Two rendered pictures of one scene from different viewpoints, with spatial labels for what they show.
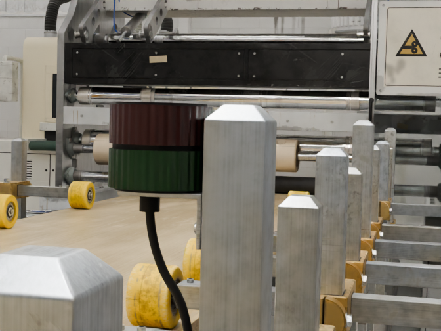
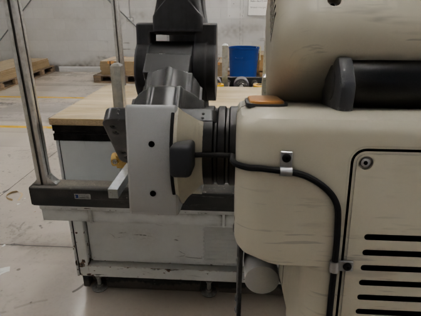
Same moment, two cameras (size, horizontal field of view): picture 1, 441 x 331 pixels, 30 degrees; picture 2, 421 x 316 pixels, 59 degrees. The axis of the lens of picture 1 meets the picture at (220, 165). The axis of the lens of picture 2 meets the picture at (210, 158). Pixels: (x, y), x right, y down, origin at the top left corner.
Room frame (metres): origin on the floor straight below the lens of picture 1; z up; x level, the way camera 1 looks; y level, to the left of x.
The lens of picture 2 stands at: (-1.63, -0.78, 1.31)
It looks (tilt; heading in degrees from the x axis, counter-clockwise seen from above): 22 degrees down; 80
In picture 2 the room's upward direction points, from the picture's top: straight up
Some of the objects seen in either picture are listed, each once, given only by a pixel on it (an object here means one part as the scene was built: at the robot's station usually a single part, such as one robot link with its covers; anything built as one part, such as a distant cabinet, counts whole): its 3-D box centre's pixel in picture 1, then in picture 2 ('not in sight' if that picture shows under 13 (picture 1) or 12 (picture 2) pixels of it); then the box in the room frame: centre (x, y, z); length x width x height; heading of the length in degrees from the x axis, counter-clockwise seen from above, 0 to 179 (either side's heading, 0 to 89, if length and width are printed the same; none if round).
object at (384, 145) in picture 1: (379, 231); not in sight; (2.17, -0.43, 0.89); 0.04 x 0.04 x 0.48; 76
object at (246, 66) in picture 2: not in sight; (244, 66); (0.15, 5.85, 0.36); 0.59 x 0.57 x 0.73; 76
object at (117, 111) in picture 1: (161, 125); not in sight; (0.48, 0.03, 1.16); 0.06 x 0.06 x 0.02
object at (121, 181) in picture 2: not in sight; (131, 165); (-1.69, 0.46, 0.80); 0.43 x 0.03 x 0.04; 76
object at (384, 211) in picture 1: (380, 208); not in sight; (2.19, -0.43, 0.95); 0.14 x 0.06 x 0.05; 166
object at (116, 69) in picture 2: not in sight; (122, 132); (-1.72, 0.52, 0.91); 0.04 x 0.04 x 0.48; 76
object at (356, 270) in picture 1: (348, 272); not in sight; (1.22, -0.19, 0.95); 0.14 x 0.06 x 0.05; 166
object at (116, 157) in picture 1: (160, 167); not in sight; (0.48, 0.03, 1.14); 0.06 x 0.06 x 0.02
